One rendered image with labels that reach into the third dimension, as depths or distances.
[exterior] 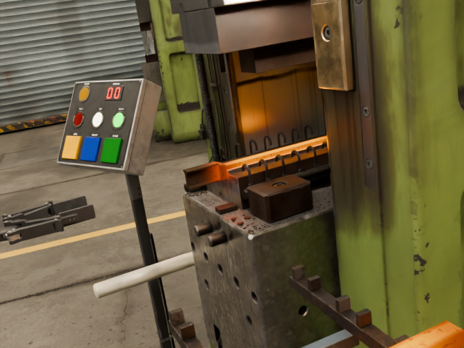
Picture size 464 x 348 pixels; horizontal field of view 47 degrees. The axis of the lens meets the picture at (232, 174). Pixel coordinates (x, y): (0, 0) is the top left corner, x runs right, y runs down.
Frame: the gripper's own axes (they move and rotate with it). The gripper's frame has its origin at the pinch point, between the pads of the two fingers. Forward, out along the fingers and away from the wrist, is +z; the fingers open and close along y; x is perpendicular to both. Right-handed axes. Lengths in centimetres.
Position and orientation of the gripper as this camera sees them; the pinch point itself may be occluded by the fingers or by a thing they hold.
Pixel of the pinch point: (76, 209)
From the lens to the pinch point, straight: 119.1
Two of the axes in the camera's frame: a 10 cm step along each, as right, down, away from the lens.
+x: -1.4, -9.5, -2.9
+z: 8.8, -2.5, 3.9
